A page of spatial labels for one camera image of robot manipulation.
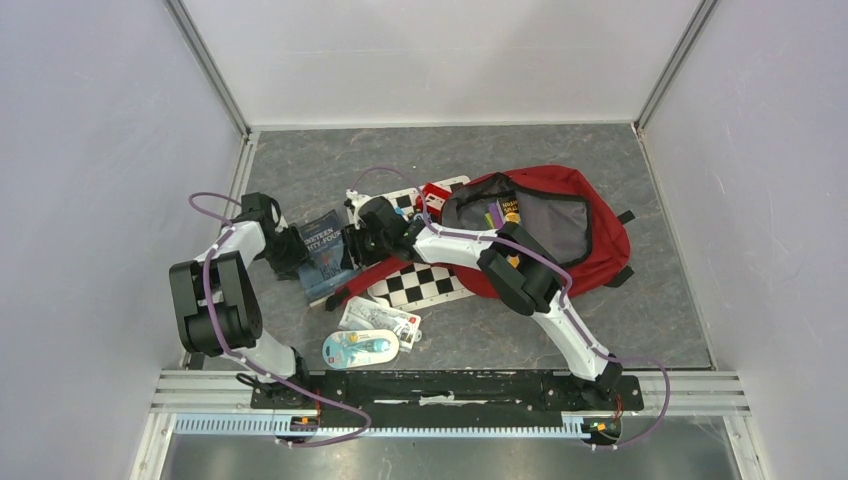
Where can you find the packaged ruler set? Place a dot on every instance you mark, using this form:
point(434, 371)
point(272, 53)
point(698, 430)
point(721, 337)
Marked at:
point(364, 314)

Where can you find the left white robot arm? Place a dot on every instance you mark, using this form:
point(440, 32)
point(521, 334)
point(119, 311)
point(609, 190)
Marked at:
point(216, 308)

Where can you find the dark blue book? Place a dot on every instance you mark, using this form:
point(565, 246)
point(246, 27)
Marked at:
point(329, 265)

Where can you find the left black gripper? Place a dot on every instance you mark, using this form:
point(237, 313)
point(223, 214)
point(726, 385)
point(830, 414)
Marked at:
point(287, 269)

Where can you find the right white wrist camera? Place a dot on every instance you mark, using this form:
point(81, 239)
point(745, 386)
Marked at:
point(353, 204)

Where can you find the red window toy block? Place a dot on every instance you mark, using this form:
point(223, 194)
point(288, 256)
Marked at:
point(435, 196)

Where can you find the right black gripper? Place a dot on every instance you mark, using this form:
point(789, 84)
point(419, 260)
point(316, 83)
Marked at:
point(352, 255)

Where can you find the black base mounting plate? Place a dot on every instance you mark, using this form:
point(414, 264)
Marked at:
point(445, 398)

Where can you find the black white chess mat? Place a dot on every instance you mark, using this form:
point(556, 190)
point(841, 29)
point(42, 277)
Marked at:
point(413, 286)

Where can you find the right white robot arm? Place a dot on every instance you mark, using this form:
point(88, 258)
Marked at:
point(523, 274)

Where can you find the red student backpack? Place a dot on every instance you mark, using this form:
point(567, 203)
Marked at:
point(558, 207)

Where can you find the blue black treehouse book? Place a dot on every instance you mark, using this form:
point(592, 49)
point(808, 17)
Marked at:
point(509, 208)

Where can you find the blue packaged correction tape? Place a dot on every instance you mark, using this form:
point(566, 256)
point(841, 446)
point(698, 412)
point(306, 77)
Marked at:
point(353, 349)

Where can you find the purple colourful book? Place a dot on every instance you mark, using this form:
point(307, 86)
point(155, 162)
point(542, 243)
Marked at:
point(496, 215)

